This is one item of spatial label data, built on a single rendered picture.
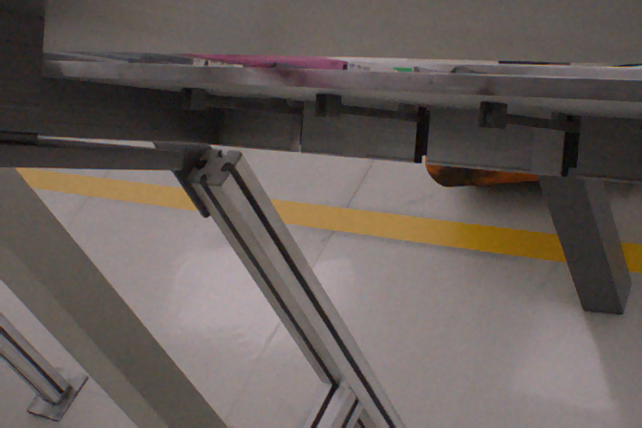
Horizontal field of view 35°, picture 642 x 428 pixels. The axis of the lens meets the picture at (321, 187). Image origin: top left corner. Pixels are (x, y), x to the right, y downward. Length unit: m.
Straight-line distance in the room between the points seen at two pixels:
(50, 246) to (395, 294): 0.71
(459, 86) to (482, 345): 1.01
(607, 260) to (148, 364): 0.60
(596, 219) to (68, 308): 0.65
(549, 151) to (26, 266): 0.53
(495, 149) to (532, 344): 0.79
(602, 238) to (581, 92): 0.88
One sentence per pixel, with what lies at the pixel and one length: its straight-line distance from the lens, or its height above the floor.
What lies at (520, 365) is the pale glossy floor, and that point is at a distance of 1.45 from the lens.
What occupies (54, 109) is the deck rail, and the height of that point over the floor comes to 0.82.
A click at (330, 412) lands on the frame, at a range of 1.09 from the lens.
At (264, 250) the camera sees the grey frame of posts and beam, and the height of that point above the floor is 0.55.
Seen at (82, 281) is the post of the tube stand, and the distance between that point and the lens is 1.06.
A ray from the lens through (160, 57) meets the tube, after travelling 0.66.
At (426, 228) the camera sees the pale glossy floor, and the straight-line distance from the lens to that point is 1.66.
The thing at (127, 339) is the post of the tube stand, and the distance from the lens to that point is 1.12.
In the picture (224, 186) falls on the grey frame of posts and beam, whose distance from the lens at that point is 0.88.
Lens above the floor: 1.16
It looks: 40 degrees down
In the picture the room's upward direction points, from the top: 29 degrees counter-clockwise
